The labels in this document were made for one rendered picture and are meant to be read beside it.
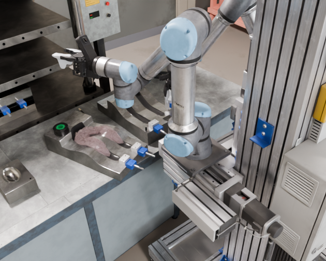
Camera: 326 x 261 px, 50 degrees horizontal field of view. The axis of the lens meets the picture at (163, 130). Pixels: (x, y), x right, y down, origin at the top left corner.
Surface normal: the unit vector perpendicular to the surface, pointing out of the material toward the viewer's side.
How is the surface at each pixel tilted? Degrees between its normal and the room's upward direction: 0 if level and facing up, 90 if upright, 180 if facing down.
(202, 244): 0
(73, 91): 0
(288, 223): 90
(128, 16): 90
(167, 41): 82
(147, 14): 90
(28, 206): 0
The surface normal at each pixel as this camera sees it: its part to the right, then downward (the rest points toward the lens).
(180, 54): -0.46, 0.40
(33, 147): -0.03, -0.79
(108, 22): 0.67, 0.44
